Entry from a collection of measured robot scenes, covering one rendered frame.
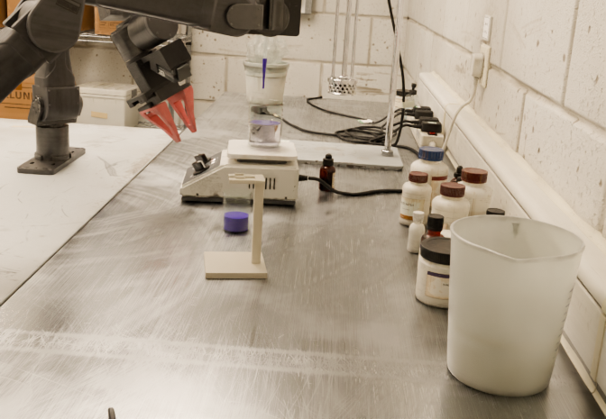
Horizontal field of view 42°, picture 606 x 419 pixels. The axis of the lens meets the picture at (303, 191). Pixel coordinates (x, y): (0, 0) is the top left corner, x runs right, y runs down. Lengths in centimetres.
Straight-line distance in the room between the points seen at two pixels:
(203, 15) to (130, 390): 54
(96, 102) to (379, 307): 278
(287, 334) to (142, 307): 18
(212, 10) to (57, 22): 21
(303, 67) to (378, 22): 41
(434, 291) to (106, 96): 277
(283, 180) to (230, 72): 249
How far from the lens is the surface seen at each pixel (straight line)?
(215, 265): 104
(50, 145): 158
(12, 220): 126
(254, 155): 132
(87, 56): 394
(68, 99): 155
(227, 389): 77
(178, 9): 109
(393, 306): 97
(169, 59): 123
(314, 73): 375
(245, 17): 112
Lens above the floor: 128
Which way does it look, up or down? 15 degrees down
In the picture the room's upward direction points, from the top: 4 degrees clockwise
